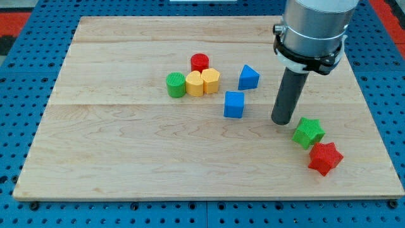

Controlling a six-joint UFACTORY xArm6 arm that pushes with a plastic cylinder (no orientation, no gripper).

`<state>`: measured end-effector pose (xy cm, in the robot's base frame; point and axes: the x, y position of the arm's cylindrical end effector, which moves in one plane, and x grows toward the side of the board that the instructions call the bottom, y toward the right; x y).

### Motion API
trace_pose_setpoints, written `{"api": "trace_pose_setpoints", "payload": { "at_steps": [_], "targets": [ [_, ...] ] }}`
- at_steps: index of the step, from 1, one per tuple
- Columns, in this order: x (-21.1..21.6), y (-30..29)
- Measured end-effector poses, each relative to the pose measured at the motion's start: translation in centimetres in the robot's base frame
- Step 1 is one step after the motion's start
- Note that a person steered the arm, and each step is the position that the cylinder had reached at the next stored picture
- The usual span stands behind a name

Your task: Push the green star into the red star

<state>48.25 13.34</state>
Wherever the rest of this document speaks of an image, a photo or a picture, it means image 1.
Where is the green star block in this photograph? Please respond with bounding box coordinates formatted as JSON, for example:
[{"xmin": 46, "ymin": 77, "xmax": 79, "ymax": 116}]
[{"xmin": 292, "ymin": 117, "xmax": 325, "ymax": 149}]

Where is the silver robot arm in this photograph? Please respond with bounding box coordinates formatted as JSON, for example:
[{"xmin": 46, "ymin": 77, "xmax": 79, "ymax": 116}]
[{"xmin": 281, "ymin": 0, "xmax": 359, "ymax": 57}]

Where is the red star block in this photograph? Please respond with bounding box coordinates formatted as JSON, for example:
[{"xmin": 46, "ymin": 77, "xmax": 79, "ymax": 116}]
[{"xmin": 308, "ymin": 142, "xmax": 344, "ymax": 176}]

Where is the yellow heart block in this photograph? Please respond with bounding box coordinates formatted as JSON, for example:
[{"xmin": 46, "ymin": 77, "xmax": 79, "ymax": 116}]
[{"xmin": 185, "ymin": 70, "xmax": 204, "ymax": 97}]

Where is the blue cube block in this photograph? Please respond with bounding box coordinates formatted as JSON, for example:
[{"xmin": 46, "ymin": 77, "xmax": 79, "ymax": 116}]
[{"xmin": 223, "ymin": 91, "xmax": 244, "ymax": 118}]

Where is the yellow pentagon block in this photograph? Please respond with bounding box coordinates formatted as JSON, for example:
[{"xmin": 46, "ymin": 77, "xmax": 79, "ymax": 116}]
[{"xmin": 201, "ymin": 68, "xmax": 220, "ymax": 94}]

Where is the green cylinder block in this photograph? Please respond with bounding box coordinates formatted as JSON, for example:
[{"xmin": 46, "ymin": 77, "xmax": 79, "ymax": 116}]
[{"xmin": 166, "ymin": 72, "xmax": 186, "ymax": 98}]

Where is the red cylinder block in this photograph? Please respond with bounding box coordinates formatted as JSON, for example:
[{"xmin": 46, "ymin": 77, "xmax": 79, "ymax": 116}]
[{"xmin": 190, "ymin": 53, "xmax": 209, "ymax": 73}]

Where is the blue triangle block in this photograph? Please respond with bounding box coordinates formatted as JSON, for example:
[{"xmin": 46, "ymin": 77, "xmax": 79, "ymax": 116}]
[{"xmin": 238, "ymin": 65, "xmax": 260, "ymax": 90}]

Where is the wooden board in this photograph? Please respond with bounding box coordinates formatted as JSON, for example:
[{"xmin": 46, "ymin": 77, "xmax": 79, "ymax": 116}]
[{"xmin": 13, "ymin": 16, "xmax": 404, "ymax": 201}]

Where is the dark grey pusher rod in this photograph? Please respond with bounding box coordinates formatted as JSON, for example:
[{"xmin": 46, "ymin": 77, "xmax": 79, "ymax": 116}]
[{"xmin": 271, "ymin": 68, "xmax": 309, "ymax": 125}]

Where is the black clamp ring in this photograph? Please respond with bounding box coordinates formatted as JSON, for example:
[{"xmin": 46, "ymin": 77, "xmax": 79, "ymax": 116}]
[{"xmin": 273, "ymin": 23, "xmax": 348, "ymax": 76}]

